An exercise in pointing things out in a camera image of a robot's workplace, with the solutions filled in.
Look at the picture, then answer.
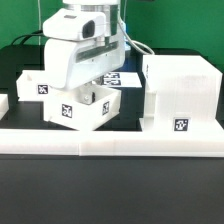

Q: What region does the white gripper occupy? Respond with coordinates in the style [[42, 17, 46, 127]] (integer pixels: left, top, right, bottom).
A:
[[44, 33, 125, 90]]

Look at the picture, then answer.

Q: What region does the white drawer box front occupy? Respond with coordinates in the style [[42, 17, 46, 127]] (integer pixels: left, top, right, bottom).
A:
[[43, 84, 121, 131]]

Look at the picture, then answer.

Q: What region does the white drawer box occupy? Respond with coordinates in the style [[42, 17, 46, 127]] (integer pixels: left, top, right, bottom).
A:
[[16, 70, 50, 101], [43, 84, 121, 131]]

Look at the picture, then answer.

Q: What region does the white drawer cabinet shell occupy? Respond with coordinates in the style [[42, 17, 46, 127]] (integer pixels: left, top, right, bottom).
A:
[[140, 55, 222, 133]]

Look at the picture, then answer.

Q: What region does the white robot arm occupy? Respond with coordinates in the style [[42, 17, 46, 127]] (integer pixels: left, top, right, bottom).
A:
[[43, 0, 125, 90]]

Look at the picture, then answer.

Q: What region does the white drawer box rear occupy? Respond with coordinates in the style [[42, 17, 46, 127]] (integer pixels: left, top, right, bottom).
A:
[[16, 70, 50, 101]]

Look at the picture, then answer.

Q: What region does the white fiducial marker sheet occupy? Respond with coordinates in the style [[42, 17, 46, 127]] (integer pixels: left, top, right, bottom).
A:
[[102, 72, 142, 88]]

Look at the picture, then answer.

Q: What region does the black cable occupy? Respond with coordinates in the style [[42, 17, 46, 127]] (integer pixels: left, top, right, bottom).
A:
[[9, 29, 45, 47]]

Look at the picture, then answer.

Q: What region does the white L-shaped border wall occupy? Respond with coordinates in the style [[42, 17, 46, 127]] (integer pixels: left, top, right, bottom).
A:
[[0, 93, 224, 158]]

